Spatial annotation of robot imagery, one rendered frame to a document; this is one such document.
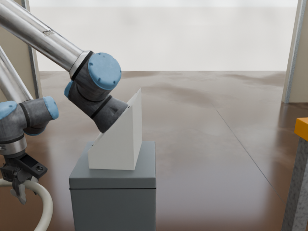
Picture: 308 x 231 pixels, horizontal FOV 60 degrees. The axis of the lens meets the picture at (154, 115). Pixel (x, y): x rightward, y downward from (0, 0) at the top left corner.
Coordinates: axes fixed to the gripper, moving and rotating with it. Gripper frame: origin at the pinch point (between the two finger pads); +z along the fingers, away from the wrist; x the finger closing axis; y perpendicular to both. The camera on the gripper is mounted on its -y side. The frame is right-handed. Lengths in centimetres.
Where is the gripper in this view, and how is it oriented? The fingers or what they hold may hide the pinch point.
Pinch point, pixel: (30, 197)
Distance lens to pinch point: 115.7
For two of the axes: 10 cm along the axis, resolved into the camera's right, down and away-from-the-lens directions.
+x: -3.8, 3.6, -8.5
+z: 0.6, 9.3, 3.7
